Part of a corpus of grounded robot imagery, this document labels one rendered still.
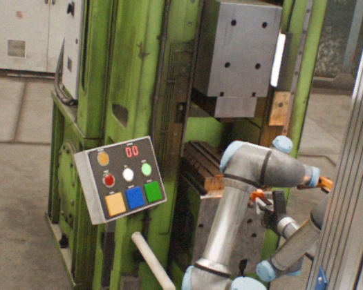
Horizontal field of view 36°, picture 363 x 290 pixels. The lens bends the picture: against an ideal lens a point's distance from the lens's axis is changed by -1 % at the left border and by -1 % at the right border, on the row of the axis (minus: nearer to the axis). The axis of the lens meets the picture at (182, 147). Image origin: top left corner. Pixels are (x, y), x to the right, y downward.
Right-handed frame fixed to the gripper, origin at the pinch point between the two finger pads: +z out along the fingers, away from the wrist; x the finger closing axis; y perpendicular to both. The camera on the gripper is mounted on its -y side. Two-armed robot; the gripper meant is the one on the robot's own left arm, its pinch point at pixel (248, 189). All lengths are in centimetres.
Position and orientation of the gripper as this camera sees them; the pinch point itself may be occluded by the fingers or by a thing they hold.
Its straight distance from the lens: 248.4
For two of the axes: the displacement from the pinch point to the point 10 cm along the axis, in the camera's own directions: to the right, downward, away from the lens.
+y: 2.7, 7.7, -5.7
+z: -2.9, 6.3, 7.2
